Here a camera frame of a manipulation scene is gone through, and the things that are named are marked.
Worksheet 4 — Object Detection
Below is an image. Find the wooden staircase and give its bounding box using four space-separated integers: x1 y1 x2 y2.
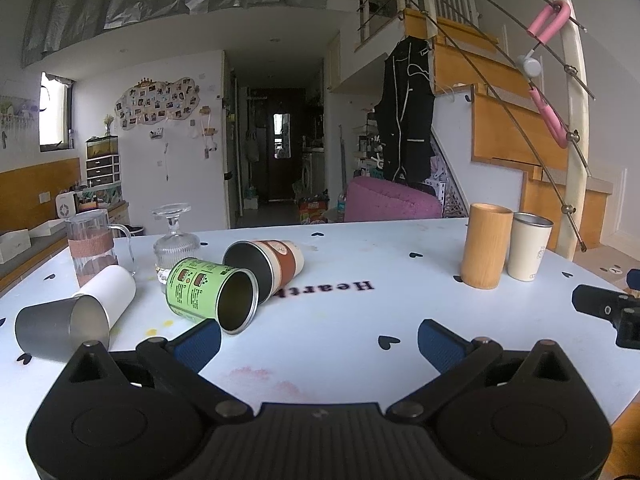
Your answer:
403 7 615 248

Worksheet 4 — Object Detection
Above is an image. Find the bamboo cup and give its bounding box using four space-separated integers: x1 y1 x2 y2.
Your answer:
459 203 515 291

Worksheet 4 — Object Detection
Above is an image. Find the white railing post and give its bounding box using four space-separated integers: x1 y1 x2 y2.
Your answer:
546 0 592 262

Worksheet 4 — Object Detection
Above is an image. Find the white lattice panel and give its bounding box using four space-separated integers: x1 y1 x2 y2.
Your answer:
429 134 472 219

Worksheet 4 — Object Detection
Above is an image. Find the pink armchair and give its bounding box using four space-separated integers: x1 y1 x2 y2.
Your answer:
344 175 444 222

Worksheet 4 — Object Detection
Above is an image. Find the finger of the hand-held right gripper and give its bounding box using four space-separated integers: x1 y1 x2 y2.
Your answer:
571 284 640 319

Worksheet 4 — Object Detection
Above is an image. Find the metal stair railing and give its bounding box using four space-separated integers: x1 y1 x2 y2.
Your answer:
356 0 597 253

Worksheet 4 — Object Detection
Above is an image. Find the cloud-shaped photo collage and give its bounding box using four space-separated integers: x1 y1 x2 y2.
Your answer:
115 76 200 132

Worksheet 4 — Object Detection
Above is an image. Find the black jacket with white trim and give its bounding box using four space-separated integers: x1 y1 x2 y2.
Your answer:
374 36 436 185

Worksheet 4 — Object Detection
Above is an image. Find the pink clip hanger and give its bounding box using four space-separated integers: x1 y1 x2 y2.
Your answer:
515 0 574 149

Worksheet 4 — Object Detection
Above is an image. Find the washing machine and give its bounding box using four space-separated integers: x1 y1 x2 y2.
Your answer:
301 152 326 197

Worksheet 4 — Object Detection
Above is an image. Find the window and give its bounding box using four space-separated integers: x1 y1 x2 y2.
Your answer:
39 72 74 152

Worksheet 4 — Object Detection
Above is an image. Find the small white appliance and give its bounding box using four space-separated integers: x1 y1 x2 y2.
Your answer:
55 192 79 221

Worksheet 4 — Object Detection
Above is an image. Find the plain white cup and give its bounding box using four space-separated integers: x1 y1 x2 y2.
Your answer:
72 264 137 329

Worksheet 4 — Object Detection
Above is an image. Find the fish tank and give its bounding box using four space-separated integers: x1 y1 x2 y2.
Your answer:
85 135 120 157

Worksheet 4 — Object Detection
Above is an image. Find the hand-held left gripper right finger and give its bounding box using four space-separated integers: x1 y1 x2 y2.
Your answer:
386 319 586 423

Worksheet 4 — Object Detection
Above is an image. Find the wire storage rack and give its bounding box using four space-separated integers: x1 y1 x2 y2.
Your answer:
352 112 385 178

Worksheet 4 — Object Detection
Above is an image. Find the grey metal cup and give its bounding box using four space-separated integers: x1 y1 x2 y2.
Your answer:
14 294 111 364

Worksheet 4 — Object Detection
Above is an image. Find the small drawer organizer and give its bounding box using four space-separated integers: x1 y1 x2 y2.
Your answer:
85 155 121 189

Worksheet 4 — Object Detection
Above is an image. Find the dark entrance door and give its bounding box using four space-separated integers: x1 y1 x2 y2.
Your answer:
269 101 295 201

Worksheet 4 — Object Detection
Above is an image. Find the brown and white cup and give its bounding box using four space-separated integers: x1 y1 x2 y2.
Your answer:
222 239 305 307

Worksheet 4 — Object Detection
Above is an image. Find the white tray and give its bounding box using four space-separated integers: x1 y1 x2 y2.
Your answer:
29 219 69 239

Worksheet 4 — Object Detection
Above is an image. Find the white steel-rimmed cup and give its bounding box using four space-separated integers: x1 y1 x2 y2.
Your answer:
507 212 555 282

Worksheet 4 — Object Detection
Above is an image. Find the green printed metal cup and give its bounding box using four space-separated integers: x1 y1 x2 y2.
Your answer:
165 257 260 336

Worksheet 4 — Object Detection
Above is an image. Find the ribbed glass goblet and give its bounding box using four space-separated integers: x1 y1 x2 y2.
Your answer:
152 203 201 287

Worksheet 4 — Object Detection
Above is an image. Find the glass pitcher with pink band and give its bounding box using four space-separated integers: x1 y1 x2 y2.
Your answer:
64 210 136 289

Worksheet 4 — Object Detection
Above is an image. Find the colourful cardboard box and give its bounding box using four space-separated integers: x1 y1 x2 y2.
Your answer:
298 198 331 225

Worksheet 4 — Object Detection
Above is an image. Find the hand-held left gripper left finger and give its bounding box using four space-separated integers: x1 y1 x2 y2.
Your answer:
55 319 253 423

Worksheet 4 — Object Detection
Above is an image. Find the white heart-print tablecloth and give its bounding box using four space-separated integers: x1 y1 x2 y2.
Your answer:
0 217 640 480

